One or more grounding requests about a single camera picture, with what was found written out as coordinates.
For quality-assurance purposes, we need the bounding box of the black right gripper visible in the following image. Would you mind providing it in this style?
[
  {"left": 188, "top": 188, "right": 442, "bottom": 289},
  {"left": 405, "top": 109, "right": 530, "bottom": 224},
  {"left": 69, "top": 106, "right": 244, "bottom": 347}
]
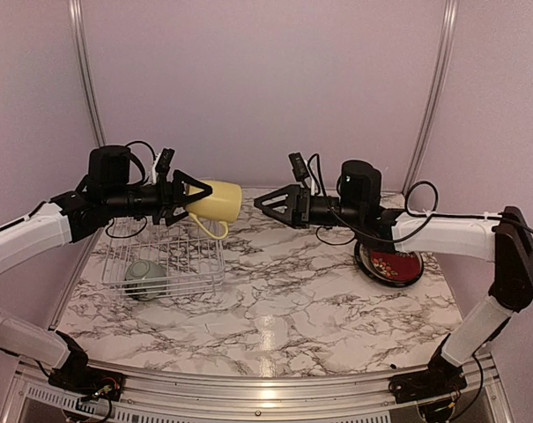
[{"left": 254, "top": 184, "right": 364, "bottom": 229}]

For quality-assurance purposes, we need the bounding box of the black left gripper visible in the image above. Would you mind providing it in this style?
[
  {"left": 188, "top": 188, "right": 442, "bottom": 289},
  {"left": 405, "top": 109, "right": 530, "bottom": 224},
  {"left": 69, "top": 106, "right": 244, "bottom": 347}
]
[{"left": 103, "top": 168, "right": 211, "bottom": 226}]

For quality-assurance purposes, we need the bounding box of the yellow ceramic mug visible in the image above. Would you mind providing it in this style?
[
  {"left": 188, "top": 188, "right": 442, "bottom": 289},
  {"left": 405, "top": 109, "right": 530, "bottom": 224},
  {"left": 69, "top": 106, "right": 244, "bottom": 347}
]
[{"left": 186, "top": 179, "right": 243, "bottom": 240}]

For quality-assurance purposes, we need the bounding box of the black rimmed cream plate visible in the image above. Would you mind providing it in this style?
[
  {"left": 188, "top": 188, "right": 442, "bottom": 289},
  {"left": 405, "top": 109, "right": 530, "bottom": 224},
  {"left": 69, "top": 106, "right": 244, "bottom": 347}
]
[{"left": 354, "top": 241, "right": 424, "bottom": 288}]

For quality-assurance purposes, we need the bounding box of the red floral plate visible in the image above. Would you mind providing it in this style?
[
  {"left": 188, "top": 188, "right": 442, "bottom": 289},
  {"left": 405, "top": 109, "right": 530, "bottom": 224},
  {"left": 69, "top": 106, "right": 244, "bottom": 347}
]
[{"left": 369, "top": 251, "right": 424, "bottom": 283}]

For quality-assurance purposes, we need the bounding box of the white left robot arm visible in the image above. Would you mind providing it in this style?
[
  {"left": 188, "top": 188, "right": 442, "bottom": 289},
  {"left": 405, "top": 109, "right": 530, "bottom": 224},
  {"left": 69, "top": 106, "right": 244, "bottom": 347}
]
[{"left": 0, "top": 145, "right": 213, "bottom": 392}]

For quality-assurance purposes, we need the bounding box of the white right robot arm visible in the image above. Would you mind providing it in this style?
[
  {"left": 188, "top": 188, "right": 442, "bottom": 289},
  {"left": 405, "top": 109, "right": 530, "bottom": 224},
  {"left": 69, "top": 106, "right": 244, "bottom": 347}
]
[{"left": 254, "top": 154, "right": 533, "bottom": 395}]

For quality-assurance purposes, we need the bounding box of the grey-green ceramic bowl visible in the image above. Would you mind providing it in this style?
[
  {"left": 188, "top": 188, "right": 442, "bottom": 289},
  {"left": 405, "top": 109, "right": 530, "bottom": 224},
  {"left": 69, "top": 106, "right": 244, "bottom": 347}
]
[{"left": 123, "top": 259, "right": 167, "bottom": 301}]

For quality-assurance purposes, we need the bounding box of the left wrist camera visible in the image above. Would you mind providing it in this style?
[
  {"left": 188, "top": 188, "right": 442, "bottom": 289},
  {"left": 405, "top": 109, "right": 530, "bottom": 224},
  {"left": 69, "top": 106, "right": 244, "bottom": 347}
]
[{"left": 150, "top": 148, "right": 175, "bottom": 184}]

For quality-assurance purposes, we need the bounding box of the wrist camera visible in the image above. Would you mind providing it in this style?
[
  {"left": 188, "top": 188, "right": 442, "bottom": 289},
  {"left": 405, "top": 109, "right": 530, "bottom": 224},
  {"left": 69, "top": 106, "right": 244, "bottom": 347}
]
[
  {"left": 288, "top": 152, "right": 310, "bottom": 188},
  {"left": 150, "top": 148, "right": 175, "bottom": 184}
]

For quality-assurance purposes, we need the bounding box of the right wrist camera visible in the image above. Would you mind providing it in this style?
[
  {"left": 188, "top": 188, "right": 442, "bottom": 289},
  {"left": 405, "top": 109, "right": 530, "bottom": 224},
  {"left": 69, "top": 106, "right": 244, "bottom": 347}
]
[{"left": 288, "top": 152, "right": 310, "bottom": 188}]

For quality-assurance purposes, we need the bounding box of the white wire dish rack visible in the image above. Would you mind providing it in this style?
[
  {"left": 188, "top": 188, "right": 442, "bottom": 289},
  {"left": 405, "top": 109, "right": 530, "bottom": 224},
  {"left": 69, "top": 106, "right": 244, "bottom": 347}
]
[{"left": 100, "top": 218, "right": 225, "bottom": 301}]

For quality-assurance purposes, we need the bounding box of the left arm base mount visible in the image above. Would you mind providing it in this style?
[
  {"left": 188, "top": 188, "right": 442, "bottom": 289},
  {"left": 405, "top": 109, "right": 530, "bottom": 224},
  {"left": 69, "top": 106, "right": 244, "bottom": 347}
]
[{"left": 48, "top": 330, "right": 125, "bottom": 422}]

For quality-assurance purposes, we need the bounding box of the left aluminium corner post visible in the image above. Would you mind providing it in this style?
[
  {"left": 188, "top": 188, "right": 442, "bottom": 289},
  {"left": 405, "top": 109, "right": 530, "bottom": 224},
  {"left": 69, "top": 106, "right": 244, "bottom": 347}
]
[{"left": 68, "top": 0, "right": 107, "bottom": 147}]

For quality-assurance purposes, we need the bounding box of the aluminium corner post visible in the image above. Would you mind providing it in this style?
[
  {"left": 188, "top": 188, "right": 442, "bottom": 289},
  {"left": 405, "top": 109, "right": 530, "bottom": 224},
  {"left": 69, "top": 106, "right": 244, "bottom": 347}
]
[
  {"left": 402, "top": 0, "right": 459, "bottom": 194},
  {"left": 68, "top": 0, "right": 107, "bottom": 147}
]

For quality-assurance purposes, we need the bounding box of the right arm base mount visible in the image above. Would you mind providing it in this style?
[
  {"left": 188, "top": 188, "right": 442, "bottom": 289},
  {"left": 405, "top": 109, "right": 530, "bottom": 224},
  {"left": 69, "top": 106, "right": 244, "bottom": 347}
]
[{"left": 388, "top": 353, "right": 485, "bottom": 422}]

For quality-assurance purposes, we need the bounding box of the right aluminium corner post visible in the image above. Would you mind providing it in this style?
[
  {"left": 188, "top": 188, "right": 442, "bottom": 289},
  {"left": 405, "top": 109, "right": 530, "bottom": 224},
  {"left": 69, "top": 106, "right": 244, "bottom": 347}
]
[{"left": 402, "top": 0, "right": 459, "bottom": 194}]

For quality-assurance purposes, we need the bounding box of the aluminium front frame rail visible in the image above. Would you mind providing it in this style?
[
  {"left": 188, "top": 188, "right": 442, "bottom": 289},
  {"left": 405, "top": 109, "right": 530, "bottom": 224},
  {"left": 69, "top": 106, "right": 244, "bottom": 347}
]
[{"left": 0, "top": 354, "right": 514, "bottom": 422}]

